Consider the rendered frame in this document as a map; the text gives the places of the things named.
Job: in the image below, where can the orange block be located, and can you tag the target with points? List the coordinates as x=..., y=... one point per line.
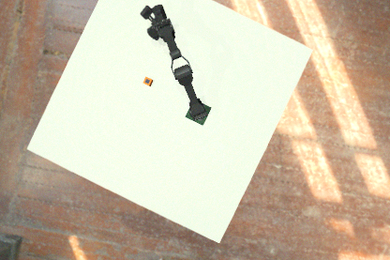
x=148, y=81

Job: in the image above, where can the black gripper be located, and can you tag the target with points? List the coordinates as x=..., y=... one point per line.
x=146, y=14

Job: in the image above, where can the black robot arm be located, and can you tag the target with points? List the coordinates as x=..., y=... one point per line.
x=164, y=29

